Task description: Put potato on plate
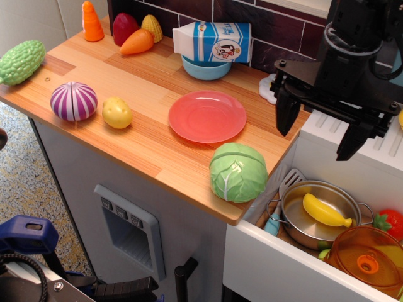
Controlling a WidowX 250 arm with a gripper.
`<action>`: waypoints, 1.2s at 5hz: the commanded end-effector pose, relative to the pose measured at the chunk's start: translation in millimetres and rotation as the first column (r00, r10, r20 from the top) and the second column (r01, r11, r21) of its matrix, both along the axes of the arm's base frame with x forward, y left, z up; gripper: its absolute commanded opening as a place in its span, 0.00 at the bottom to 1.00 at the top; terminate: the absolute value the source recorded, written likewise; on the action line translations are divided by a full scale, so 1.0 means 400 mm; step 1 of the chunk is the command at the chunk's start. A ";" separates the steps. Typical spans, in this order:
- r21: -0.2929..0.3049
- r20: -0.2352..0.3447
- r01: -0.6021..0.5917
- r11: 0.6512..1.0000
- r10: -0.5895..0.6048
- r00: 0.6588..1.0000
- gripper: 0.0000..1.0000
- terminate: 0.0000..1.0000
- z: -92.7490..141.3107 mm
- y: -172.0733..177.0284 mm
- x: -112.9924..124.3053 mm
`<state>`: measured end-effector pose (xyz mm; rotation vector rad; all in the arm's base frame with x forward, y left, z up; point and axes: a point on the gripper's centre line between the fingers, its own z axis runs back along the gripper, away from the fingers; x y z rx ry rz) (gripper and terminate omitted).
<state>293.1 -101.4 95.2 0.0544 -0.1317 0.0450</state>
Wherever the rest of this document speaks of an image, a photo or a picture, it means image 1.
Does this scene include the purple striped toy onion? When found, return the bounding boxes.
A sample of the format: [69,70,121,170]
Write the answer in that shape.
[50,81,98,121]

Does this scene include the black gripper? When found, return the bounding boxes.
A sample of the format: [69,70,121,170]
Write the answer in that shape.
[271,45,401,161]

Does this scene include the yellow toy at right edge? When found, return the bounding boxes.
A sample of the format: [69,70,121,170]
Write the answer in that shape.
[398,111,403,129]

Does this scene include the blue white milk carton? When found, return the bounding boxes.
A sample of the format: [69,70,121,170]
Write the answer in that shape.
[173,21,252,63]

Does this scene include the orange transparent lid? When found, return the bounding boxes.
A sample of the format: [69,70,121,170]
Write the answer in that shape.
[324,226,402,299]

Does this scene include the steel pot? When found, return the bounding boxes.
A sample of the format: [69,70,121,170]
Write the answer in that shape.
[265,181,375,250]

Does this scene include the yellow toy potato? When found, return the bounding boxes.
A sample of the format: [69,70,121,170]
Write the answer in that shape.
[102,96,133,129]

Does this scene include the black cabinet door handle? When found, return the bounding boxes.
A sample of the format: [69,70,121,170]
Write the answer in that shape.
[174,257,198,302]

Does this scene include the red toy strawberry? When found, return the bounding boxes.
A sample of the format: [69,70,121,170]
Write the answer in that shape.
[372,209,402,242]

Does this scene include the blue clamp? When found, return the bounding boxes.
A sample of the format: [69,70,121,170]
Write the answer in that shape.
[1,215,59,255]

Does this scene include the lying orange toy carrot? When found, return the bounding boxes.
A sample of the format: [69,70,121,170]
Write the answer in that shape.
[120,28,154,55]

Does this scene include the green toy bitter gourd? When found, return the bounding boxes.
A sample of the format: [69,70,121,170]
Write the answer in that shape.
[1,40,46,86]

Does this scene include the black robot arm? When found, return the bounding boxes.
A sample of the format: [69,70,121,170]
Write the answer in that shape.
[270,1,402,161]

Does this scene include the grey ice dispenser panel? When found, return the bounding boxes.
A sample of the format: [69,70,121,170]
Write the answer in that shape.
[94,184,166,281]

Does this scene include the yellow toy corn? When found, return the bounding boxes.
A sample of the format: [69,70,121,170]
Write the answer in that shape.
[141,14,163,43]

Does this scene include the grey slotted spatula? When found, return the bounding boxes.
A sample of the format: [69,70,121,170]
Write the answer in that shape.
[263,168,307,237]

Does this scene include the green toy cabbage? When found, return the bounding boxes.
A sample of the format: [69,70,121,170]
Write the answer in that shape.
[209,143,268,203]

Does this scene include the metal mounting bracket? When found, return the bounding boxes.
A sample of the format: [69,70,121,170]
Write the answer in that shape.
[1,262,92,301]

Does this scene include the pink plastic plate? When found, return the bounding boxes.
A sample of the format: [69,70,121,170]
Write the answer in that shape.
[168,91,247,143]

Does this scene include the white toy cabinet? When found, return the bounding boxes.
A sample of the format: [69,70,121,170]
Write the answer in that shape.
[31,121,226,301]

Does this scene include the dark red toy pepper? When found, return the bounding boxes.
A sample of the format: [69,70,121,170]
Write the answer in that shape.
[113,13,139,46]

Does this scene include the upright orange toy carrot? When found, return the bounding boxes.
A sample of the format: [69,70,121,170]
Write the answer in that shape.
[82,1,105,42]

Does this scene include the white toy sink unit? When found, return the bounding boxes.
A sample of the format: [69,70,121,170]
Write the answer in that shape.
[223,111,402,301]

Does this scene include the light blue bowl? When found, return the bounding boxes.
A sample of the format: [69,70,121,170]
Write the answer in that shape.
[181,55,232,81]

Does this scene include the black clamp handle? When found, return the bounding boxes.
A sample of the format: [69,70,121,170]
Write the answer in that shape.
[90,277,158,301]

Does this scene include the toy fried egg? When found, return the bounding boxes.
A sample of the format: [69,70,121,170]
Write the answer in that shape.
[259,74,277,105]

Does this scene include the yellow toy banana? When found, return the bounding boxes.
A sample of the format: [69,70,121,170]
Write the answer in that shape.
[302,193,352,228]

